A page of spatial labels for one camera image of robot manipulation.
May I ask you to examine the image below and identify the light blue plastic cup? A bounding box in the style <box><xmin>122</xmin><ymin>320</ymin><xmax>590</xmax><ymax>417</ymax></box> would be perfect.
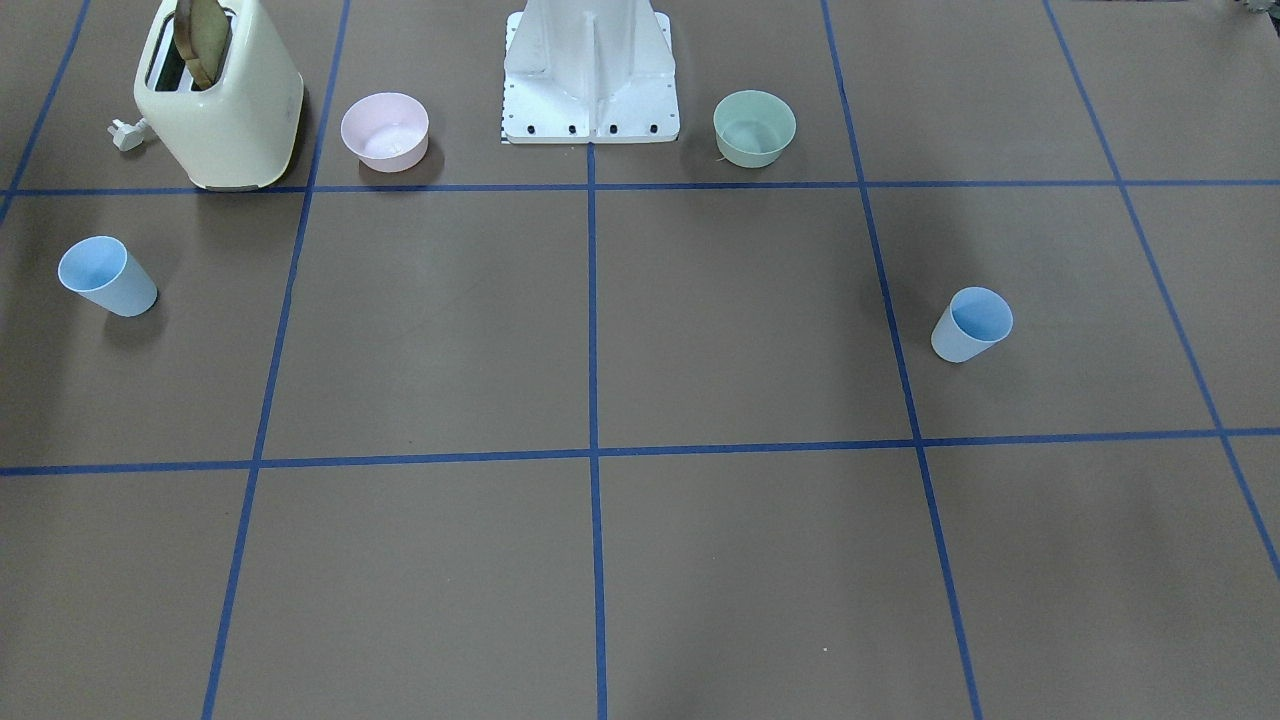
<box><xmin>58</xmin><ymin>234</ymin><xmax>159</xmax><ymax>318</ymax></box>

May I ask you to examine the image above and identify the cream white toaster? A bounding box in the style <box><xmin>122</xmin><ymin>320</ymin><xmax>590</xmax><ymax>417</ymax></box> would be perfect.
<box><xmin>132</xmin><ymin>1</ymin><xmax>305</xmax><ymax>192</ymax></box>

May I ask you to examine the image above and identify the brown toast slice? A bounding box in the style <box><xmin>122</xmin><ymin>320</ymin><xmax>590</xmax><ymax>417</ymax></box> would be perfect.
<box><xmin>173</xmin><ymin>0</ymin><xmax>232</xmax><ymax>91</ymax></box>

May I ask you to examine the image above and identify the green plastic bowl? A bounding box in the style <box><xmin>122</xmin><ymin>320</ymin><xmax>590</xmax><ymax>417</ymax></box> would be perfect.
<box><xmin>712</xmin><ymin>90</ymin><xmax>797</xmax><ymax>169</ymax></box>

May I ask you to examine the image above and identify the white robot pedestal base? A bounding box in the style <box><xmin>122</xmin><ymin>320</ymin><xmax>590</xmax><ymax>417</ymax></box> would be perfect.
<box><xmin>500</xmin><ymin>1</ymin><xmax>681</xmax><ymax>145</ymax></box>

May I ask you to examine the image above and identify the white power plug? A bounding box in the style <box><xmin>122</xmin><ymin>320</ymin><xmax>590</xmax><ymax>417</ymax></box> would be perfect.
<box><xmin>108</xmin><ymin>118</ymin><xmax>154</xmax><ymax>152</ymax></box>

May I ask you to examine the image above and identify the pink plastic bowl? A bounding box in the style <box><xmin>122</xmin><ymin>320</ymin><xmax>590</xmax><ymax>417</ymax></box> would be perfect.
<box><xmin>340</xmin><ymin>92</ymin><xmax>430</xmax><ymax>173</ymax></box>

